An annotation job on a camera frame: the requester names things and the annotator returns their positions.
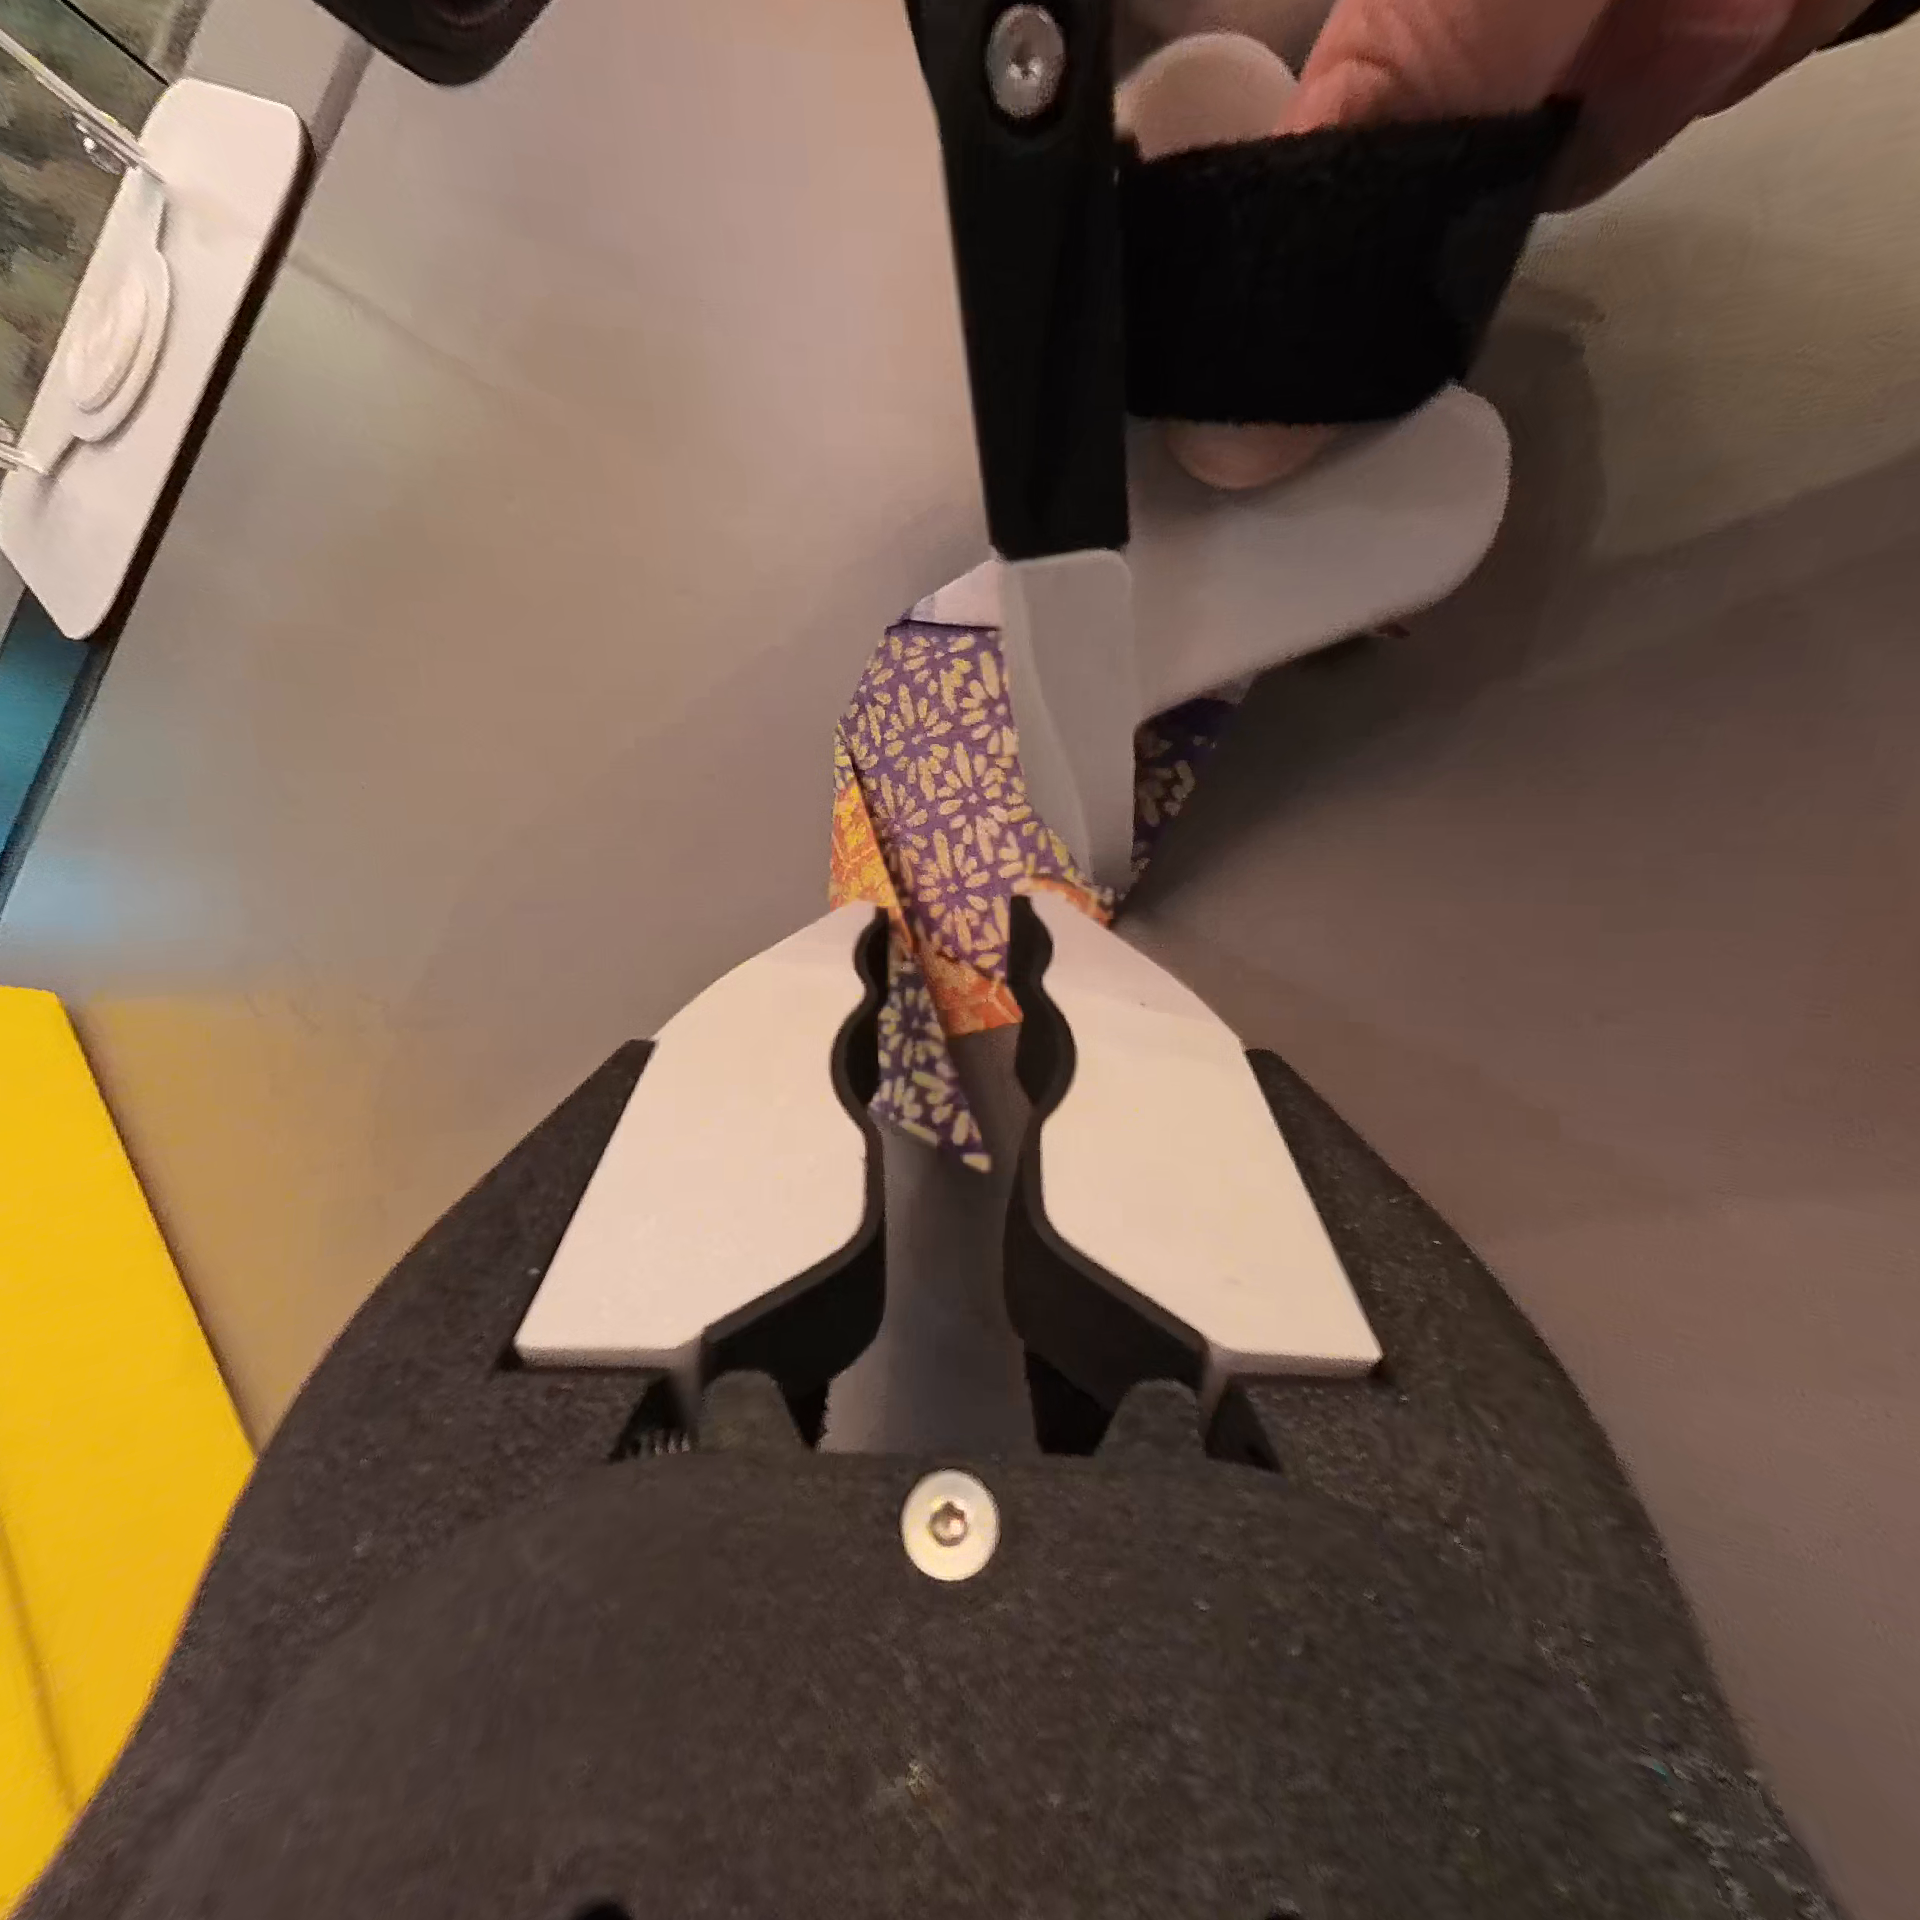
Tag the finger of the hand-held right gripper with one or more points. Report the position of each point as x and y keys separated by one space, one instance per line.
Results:
x=1072 y=662

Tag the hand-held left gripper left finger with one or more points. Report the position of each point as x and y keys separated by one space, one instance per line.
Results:
x=704 y=1202

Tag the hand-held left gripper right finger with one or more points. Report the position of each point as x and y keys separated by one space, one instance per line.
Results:
x=1201 y=1202

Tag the patterned purple orange origami paper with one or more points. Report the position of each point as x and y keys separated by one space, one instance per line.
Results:
x=961 y=781

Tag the yellow plastic bin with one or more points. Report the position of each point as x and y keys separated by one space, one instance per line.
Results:
x=91 y=1349

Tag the person's right hand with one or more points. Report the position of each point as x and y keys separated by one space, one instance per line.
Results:
x=1500 y=61

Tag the white board stand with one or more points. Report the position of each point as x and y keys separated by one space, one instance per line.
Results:
x=181 y=301

